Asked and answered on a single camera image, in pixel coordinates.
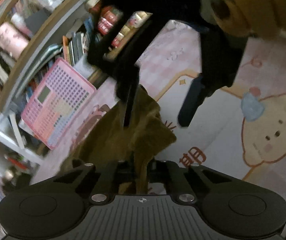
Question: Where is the olive brown garment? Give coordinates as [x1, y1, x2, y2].
[59, 86, 176, 194]

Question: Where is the person hand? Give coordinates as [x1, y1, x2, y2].
[201, 0, 286, 40]

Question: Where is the pink checkered bed sheet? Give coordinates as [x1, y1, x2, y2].
[30, 19, 286, 235]

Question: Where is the pink toy keyboard tablet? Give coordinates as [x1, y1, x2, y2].
[21, 57, 96, 150]

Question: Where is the red book set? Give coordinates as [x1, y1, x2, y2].
[98, 6, 151, 51]

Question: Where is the pink cylindrical box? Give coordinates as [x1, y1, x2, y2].
[0, 22, 29, 60]

